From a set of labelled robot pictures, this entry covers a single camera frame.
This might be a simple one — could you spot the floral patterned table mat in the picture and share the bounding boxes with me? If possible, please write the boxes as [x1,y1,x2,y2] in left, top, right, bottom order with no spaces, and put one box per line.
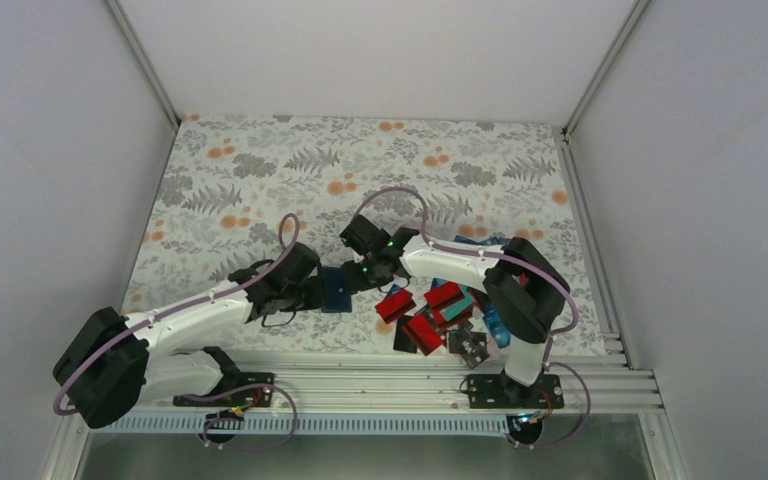
[122,115,605,356]

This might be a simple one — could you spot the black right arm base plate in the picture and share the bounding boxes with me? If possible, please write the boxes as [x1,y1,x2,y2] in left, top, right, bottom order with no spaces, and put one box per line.
[459,374,565,410]

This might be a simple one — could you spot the grey slotted cable duct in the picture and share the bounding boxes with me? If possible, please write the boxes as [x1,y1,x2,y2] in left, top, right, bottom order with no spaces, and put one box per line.
[97,412,508,437]

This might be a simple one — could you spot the dark blue card holder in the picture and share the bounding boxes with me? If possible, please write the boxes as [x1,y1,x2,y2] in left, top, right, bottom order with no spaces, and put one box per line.
[321,267,352,314]

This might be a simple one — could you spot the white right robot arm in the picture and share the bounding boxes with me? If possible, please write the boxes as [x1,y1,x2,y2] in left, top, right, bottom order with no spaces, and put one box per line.
[339,226,579,407]

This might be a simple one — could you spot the aluminium rail frame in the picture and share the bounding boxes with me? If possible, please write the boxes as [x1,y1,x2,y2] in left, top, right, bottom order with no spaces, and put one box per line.
[229,350,664,414]

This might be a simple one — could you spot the red card left of pile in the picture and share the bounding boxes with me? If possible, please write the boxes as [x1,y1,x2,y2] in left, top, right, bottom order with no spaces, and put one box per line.
[375,290,416,324]

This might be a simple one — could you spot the blue card right pile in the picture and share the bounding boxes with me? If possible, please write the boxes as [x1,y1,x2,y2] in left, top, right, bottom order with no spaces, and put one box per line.
[482,310,511,349]

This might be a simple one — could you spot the black card lower pile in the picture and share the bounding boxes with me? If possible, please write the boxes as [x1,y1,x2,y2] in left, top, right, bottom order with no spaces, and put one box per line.
[393,316,418,354]

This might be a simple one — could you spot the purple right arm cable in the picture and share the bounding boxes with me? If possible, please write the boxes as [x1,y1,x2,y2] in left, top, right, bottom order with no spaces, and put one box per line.
[350,186,581,366]

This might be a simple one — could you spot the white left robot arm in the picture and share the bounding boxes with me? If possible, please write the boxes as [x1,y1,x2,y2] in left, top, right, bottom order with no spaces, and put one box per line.
[52,243,323,428]

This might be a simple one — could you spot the black patterned card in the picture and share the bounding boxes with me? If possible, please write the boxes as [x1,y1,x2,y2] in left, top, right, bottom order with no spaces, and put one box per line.
[447,329,490,369]

